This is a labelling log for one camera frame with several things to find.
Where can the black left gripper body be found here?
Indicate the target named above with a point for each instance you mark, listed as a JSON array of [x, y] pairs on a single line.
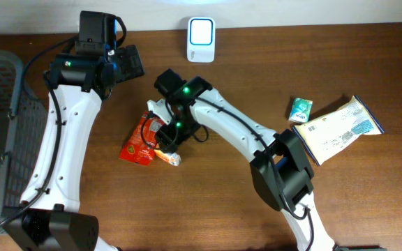
[[130, 65]]

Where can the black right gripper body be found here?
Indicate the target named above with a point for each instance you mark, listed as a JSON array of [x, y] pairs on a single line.
[[179, 130]]

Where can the red snack pouch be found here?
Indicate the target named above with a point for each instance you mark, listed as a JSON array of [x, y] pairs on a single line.
[[139, 147]]

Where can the teal tissue pack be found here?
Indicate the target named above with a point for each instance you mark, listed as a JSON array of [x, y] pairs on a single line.
[[301, 109]]

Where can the cream snack bag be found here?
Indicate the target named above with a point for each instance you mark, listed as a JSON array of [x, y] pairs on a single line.
[[329, 134]]

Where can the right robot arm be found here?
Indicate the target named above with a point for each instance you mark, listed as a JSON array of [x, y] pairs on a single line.
[[281, 172]]

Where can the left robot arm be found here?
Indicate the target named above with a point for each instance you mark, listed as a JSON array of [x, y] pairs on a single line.
[[78, 80]]

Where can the white barcode scanner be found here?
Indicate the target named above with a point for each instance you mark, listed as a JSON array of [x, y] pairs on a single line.
[[201, 40]]

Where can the grey plastic mesh basket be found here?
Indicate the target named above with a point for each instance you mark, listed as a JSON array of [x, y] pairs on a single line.
[[22, 124]]

